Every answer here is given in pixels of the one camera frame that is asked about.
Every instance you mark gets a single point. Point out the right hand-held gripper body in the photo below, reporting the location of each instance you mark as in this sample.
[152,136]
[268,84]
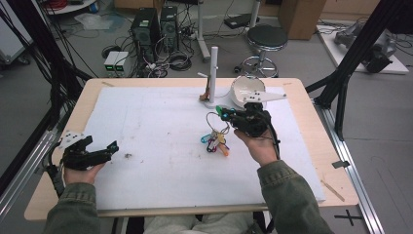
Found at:
[253,122]

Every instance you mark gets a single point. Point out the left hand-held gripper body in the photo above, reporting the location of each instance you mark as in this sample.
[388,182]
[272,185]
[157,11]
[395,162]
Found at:
[78,157]

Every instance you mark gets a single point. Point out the yellow key tag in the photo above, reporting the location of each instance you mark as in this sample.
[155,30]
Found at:
[220,138]

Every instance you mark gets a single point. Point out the orange key tag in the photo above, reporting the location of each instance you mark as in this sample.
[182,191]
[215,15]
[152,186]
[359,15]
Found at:
[224,150]

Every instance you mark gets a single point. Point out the blue key tag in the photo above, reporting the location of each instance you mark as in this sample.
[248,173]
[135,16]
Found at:
[205,138]

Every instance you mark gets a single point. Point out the white key stand with pole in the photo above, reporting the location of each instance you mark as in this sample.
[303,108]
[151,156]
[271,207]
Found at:
[213,65]

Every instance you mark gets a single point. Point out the person's left hand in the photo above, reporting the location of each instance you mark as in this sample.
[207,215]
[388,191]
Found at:
[82,177]

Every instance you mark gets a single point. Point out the person's right hand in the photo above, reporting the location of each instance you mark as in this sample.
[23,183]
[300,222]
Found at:
[259,149]

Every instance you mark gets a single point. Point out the white paper sheet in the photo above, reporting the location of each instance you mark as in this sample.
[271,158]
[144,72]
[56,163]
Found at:
[162,169]

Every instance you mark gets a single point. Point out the black round stool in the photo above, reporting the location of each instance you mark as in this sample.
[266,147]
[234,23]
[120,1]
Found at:
[266,36]

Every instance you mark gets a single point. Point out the white power supply unit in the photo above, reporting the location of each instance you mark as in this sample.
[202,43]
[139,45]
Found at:
[122,60]
[110,60]

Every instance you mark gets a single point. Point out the white-legged wooden desk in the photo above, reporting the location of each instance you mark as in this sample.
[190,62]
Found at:
[200,32]

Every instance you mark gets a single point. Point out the black flat device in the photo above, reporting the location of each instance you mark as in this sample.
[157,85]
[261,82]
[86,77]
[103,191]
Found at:
[240,21]

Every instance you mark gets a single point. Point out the thin wooden stick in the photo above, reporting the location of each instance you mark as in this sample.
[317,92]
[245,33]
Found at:
[332,190]

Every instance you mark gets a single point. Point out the black computer tower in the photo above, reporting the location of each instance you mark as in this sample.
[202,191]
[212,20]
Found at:
[168,26]
[144,32]

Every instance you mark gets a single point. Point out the person's legs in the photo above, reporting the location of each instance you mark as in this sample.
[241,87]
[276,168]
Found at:
[195,224]

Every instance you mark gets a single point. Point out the white platform board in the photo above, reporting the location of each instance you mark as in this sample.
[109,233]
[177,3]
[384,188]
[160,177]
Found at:
[344,57]

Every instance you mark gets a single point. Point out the brown wooden cabinet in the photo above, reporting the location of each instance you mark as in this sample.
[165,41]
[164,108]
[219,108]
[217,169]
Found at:
[302,19]

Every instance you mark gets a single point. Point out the clear plastic sheet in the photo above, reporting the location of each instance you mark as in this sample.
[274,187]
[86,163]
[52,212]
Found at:
[97,21]

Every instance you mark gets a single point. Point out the white round table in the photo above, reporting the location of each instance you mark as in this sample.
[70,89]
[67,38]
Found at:
[71,6]

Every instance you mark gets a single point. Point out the grey and black machine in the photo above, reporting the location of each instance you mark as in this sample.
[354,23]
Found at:
[380,52]

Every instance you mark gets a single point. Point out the cardboard box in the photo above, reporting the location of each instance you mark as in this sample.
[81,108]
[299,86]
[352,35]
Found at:
[136,3]

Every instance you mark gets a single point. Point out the aluminium rail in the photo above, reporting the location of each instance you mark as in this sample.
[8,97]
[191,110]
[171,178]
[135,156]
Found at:
[29,165]
[357,182]

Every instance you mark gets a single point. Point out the black metal frame post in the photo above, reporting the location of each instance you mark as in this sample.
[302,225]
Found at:
[42,42]
[357,52]

